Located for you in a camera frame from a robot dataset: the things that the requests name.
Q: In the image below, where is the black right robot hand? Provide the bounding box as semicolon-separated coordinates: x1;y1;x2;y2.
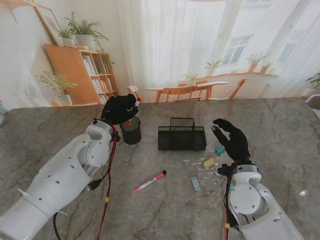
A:
212;118;252;162

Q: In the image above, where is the red and black arm cable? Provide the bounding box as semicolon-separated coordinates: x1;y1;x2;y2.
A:
223;172;238;240
88;124;121;240

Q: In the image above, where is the clear bottle with red cap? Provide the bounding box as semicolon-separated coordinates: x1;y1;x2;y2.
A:
0;99;8;126

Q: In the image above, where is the printed room scene backdrop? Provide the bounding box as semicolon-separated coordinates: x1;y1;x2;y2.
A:
0;0;320;110

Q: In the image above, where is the red and black right arm cable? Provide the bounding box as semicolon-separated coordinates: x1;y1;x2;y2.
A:
223;172;238;240

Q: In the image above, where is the white rounded chair back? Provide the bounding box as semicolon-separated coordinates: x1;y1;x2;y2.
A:
305;94;320;110

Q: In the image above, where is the yellow sticky note pad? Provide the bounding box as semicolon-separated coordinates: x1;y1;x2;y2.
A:
202;157;216;169

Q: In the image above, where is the red and black left arm cable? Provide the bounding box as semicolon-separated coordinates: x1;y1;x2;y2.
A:
88;124;121;240

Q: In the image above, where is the pink marker with black cap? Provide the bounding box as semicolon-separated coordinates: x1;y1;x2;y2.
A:
134;169;168;193

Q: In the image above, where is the black mesh pen cup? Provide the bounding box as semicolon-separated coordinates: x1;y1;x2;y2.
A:
119;116;142;146

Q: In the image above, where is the black mesh desk organizer tray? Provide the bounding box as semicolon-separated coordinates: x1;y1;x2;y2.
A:
157;117;207;151

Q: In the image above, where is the red marker with white label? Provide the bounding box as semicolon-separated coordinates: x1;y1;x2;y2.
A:
125;98;142;127

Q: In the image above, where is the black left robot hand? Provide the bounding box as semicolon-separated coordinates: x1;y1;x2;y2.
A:
100;93;141;125

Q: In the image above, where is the white eraser with teal sleeve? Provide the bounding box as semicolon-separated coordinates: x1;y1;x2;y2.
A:
190;176;202;192

